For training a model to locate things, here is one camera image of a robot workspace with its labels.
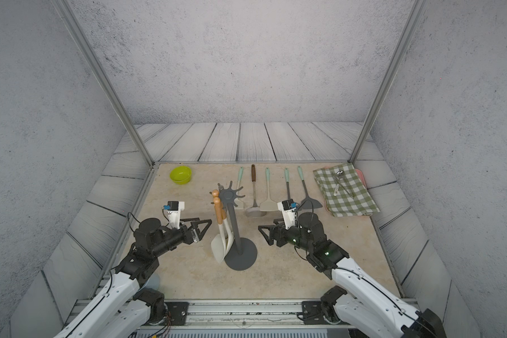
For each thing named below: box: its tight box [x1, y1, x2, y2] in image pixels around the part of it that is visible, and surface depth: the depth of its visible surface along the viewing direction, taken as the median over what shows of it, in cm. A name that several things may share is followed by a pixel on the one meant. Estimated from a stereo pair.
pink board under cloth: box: [354, 168, 368, 190], surface depth 117 cm
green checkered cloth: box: [312, 162, 381, 217], surface depth 109 cm
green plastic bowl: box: [169, 165, 193, 185], surface depth 117 cm
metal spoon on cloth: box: [333, 170, 344, 197], surface depth 113 cm
